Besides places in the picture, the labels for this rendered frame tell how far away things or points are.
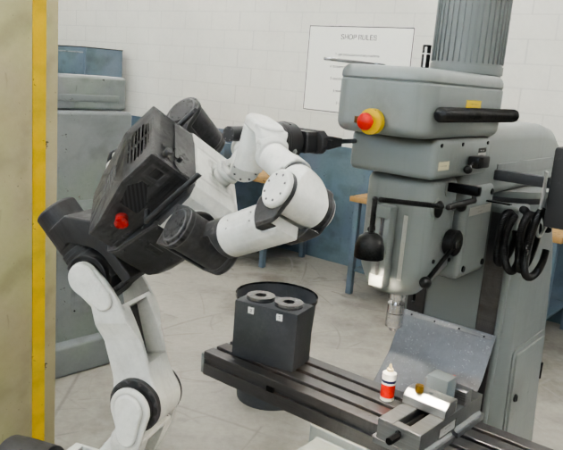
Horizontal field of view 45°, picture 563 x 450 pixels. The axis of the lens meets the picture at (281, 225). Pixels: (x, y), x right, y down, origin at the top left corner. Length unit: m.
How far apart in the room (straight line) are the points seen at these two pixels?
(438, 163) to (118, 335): 0.90
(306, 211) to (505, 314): 1.07
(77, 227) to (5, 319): 1.40
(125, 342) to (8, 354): 1.44
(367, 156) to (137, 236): 0.60
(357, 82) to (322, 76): 5.48
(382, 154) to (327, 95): 5.37
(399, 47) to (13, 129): 4.42
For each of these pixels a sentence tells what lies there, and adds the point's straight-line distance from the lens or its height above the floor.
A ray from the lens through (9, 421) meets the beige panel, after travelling 3.34.
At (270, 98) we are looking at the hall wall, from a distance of 7.53.
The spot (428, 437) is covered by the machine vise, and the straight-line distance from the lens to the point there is 1.78.
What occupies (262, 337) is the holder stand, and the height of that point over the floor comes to 1.05.
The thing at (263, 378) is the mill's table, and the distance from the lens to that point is 2.11.
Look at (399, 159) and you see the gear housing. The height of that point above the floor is 1.67.
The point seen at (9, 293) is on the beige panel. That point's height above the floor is 0.87.
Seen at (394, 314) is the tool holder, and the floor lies 1.24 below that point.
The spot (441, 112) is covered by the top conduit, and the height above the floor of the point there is 1.80.
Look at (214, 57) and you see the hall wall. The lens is 8.11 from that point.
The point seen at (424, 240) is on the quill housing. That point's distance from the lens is 1.76.
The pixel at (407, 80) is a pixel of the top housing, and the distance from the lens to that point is 1.59.
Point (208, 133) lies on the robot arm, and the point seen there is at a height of 1.69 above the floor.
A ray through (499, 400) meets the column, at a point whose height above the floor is 0.91.
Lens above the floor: 1.85
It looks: 12 degrees down
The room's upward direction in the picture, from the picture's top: 5 degrees clockwise
